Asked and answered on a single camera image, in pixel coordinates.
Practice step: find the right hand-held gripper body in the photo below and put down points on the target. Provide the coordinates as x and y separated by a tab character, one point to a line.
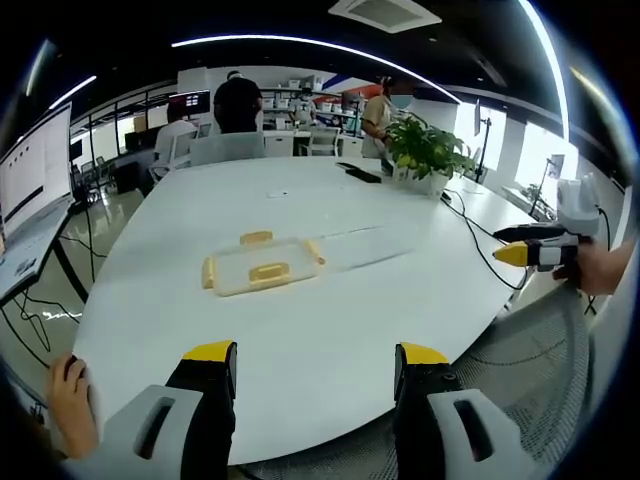
577	210

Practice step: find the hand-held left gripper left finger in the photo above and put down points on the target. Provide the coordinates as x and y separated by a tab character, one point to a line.
200	395

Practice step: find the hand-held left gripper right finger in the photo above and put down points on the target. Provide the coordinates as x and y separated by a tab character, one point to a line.
425	395

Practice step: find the clear lid with yellow buckles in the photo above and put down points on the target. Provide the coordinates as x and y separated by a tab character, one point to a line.
260	267

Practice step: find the person's right hand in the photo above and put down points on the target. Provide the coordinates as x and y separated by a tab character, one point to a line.
592	270

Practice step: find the monitor on stand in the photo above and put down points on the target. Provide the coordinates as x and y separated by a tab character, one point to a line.
481	135

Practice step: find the green potted plant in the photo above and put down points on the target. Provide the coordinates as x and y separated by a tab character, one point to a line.
425	150

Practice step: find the black flat device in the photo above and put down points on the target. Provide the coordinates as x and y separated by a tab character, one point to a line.
361	171

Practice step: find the white side desk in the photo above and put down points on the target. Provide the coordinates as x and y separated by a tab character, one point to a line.
30	250

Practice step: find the white office chair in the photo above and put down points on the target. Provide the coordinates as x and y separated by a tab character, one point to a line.
322	141

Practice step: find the shelf with white boxes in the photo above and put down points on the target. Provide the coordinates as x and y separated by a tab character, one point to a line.
325	102

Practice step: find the grey chair back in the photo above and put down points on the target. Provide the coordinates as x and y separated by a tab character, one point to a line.
227	149

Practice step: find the ceiling air vent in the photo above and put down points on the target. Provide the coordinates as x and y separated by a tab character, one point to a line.
385	12

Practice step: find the large white monitor screen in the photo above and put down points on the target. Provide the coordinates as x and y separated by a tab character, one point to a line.
35	170

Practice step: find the dark wall screen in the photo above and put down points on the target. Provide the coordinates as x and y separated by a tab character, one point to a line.
189	105

